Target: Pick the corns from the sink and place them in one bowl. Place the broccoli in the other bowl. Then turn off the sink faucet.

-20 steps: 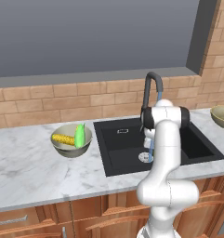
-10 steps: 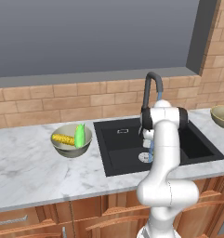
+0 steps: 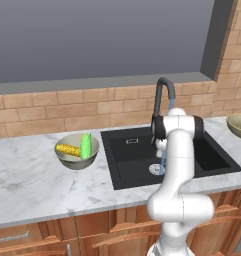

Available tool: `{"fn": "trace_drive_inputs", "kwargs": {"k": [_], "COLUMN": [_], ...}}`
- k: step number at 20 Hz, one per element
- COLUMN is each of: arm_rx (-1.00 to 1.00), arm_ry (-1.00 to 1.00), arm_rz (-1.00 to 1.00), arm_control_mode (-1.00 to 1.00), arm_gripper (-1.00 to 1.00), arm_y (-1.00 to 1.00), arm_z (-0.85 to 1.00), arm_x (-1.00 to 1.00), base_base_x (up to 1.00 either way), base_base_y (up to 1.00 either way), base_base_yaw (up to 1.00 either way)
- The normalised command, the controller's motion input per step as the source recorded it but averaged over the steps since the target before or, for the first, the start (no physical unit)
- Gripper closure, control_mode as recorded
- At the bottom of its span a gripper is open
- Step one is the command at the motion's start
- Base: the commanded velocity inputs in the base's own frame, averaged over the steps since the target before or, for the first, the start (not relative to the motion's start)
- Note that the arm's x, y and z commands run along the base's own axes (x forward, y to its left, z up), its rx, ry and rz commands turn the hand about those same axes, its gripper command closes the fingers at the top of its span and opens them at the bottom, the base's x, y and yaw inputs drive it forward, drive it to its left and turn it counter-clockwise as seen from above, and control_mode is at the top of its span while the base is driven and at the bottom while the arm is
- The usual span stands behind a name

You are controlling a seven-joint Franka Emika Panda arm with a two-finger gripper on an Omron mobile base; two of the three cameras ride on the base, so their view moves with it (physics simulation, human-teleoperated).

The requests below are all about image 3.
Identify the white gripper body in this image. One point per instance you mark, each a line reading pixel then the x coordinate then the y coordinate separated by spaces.
pixel 161 146

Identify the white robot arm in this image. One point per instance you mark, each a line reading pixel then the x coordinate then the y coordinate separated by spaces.
pixel 178 203

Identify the round silver sink drain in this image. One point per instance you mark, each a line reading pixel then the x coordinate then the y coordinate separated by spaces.
pixel 154 169

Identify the silver sink overflow plate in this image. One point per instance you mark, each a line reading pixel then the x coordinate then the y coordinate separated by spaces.
pixel 132 141

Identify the black kitchen sink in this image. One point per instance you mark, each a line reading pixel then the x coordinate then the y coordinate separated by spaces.
pixel 132 166

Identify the dark grey sink faucet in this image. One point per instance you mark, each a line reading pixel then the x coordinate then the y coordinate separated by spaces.
pixel 157 100

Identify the beige bowl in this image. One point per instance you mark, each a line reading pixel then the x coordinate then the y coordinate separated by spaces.
pixel 238 128
pixel 75 162

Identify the green husked corn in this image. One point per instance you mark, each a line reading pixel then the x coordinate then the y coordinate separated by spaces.
pixel 86 146

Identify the yellow corn cob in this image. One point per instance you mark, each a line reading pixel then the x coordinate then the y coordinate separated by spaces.
pixel 68 150

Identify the wooden cupboard door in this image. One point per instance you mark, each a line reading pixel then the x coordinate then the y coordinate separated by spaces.
pixel 32 250
pixel 125 240
pixel 225 226

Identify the grey window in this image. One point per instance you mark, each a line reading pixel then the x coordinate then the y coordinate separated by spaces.
pixel 98 36

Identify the wooden drawer front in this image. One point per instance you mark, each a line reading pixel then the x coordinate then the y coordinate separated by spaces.
pixel 18 231

